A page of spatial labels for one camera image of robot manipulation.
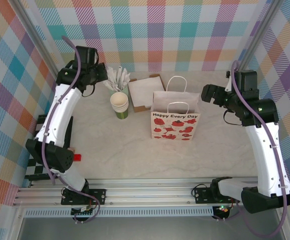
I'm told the aluminium corner post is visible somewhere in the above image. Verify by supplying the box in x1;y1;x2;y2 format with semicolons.
13;0;65;85
234;0;278;76

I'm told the small circuit board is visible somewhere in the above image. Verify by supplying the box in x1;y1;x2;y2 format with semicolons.
71;206;96;216
214;204;230;214

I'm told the mint green straw holder cup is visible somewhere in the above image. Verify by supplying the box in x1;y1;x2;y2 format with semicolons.
109;82;131;97

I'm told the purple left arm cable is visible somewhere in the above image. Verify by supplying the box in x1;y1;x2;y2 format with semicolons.
41;35;102;225

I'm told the brown cardboard napkin tray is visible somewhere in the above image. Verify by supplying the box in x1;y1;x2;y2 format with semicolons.
127;73;166;114

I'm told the white paper napkin stack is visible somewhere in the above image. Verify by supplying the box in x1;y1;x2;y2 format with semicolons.
128;77;165;108

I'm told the black and grey chessboard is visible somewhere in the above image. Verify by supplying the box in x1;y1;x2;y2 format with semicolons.
24;113;73;181

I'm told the white paper bag red print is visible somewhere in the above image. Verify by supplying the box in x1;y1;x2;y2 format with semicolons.
150;75;202;141

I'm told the white slotted cable duct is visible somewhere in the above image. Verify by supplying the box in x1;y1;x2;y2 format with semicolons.
24;209;215;218

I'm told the white robot mount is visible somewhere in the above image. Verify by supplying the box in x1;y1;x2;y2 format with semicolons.
224;70;233;93

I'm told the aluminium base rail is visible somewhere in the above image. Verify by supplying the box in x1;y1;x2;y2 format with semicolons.
12;177;290;207

